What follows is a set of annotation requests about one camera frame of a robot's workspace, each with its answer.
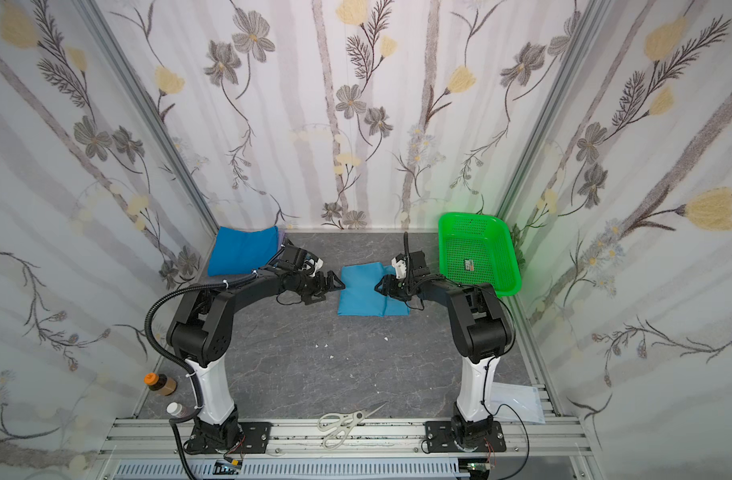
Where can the clear plastic bag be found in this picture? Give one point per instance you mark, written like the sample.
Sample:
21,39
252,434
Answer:
516,403

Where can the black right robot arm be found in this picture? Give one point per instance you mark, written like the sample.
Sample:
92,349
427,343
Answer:
482,334

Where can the white slotted cable duct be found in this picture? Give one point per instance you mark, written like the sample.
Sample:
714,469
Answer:
342,468

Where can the small white capped bottle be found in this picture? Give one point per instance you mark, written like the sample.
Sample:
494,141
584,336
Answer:
176,410

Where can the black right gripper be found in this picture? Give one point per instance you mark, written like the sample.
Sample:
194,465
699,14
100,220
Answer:
396,285

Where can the brown bottle orange cap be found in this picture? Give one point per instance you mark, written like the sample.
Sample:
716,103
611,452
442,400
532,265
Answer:
160,384

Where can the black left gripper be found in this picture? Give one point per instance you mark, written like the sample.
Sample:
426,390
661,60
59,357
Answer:
319,283

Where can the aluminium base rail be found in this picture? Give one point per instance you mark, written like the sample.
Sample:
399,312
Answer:
403,449

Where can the white handled scissors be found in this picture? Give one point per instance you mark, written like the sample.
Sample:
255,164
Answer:
336,427

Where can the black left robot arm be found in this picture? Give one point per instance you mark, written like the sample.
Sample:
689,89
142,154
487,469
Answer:
193,328

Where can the folded blue t shirt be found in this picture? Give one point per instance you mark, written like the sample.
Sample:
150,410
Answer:
239,252

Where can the green plastic basket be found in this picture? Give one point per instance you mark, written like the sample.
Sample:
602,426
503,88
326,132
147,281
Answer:
487,241

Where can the light blue t shirt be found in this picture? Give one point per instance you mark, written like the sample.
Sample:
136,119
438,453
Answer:
359,298

